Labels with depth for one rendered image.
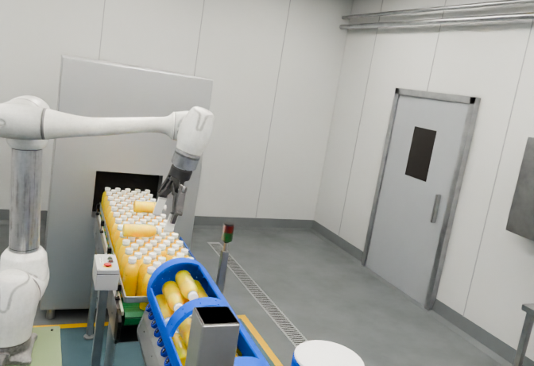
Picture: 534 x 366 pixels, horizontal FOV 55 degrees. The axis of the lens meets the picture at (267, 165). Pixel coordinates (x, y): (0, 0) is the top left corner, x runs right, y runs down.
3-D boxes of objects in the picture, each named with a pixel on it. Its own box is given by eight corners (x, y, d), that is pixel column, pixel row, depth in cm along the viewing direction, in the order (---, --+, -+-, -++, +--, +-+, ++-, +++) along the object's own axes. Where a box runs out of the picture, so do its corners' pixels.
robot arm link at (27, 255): (-10, 315, 178) (8, 287, 199) (40, 315, 181) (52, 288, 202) (-6, 94, 163) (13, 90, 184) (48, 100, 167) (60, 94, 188)
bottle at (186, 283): (192, 279, 226) (203, 298, 209) (178, 287, 224) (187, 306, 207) (187, 266, 223) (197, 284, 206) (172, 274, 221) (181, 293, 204)
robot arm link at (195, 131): (204, 159, 170) (201, 151, 182) (221, 116, 167) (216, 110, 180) (173, 149, 167) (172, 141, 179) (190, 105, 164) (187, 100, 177)
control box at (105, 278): (94, 290, 233) (97, 269, 231) (92, 273, 251) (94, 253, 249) (117, 290, 237) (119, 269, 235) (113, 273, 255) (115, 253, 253)
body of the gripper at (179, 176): (196, 173, 173) (187, 198, 174) (188, 165, 180) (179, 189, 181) (176, 168, 168) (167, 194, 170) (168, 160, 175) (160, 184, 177)
